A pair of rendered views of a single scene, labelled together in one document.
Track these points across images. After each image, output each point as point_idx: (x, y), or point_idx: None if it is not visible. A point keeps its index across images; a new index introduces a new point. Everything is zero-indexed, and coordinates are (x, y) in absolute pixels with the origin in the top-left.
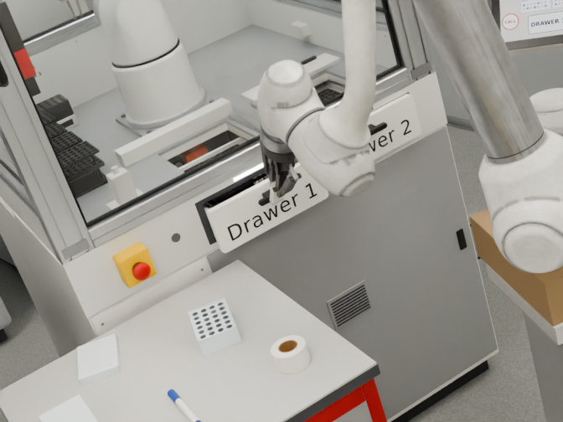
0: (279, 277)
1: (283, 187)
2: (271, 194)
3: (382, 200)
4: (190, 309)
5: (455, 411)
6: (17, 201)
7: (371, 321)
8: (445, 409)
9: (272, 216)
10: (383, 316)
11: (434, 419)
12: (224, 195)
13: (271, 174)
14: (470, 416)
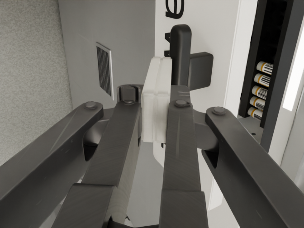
0: (139, 10)
1: (56, 139)
2: (162, 70)
3: (151, 181)
4: None
5: (56, 84)
6: None
7: (95, 78)
8: (62, 80)
9: (168, 46)
10: (95, 90)
11: (58, 69)
12: None
13: (176, 129)
14: (44, 90)
